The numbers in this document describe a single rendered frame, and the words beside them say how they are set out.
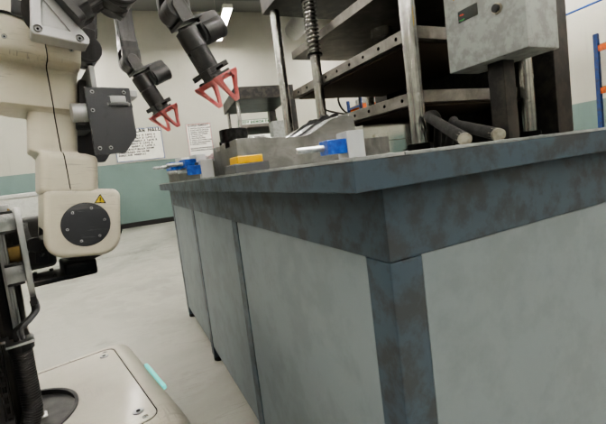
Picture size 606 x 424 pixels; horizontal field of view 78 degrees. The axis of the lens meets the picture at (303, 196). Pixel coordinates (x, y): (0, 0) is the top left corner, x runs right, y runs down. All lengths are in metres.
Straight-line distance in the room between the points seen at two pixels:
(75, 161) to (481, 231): 0.87
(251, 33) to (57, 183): 8.25
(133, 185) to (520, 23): 7.66
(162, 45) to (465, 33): 7.69
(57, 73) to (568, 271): 1.12
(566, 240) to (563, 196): 0.07
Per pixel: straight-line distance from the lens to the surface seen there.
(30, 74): 1.09
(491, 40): 1.47
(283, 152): 1.04
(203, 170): 1.15
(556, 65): 2.15
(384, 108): 1.74
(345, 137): 0.73
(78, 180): 1.03
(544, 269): 0.69
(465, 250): 0.55
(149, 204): 8.34
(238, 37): 9.01
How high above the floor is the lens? 0.80
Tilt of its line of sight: 5 degrees down
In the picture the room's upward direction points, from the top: 7 degrees counter-clockwise
